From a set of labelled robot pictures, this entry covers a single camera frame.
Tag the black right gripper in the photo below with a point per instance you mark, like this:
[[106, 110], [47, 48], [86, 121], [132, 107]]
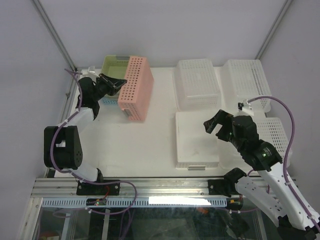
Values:
[[224, 118]]

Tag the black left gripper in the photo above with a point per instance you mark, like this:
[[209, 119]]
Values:
[[114, 85]]

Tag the blue basket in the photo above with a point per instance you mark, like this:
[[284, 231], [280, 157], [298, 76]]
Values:
[[110, 100]]

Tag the yellow-green basket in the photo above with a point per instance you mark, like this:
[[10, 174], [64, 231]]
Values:
[[115, 66]]

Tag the pink basket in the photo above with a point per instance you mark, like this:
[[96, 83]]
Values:
[[135, 96]]

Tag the small white basket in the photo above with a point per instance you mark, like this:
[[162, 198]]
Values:
[[195, 149]]

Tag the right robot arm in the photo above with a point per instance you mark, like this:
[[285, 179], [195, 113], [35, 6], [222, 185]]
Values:
[[289, 211]]

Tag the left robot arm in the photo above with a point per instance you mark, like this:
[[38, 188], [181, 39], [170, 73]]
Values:
[[62, 149]]

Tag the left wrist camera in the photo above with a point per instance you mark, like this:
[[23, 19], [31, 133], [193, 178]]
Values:
[[90, 72]]

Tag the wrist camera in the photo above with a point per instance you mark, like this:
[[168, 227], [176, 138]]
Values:
[[90, 72], [245, 108]]

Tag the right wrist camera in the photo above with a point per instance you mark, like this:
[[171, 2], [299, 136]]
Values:
[[245, 108]]

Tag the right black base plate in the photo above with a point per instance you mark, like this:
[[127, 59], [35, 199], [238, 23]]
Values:
[[217, 187]]

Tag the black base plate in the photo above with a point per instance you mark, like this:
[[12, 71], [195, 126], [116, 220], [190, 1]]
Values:
[[110, 187], [217, 187]]

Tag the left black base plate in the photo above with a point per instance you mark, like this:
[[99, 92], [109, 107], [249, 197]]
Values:
[[110, 187]]

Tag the left aluminium frame post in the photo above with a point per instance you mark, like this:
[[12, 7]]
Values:
[[53, 33]]

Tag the aluminium frame post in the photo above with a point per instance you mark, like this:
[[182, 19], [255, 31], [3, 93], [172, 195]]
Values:
[[273, 29], [53, 33]]

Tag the aluminium mounting rail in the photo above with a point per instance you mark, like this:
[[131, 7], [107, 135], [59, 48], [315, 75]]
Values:
[[66, 187]]

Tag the grey slotted cable duct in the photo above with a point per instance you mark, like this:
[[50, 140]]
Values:
[[140, 202]]

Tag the right aluminium frame post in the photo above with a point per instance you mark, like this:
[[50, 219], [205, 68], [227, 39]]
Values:
[[273, 29]]

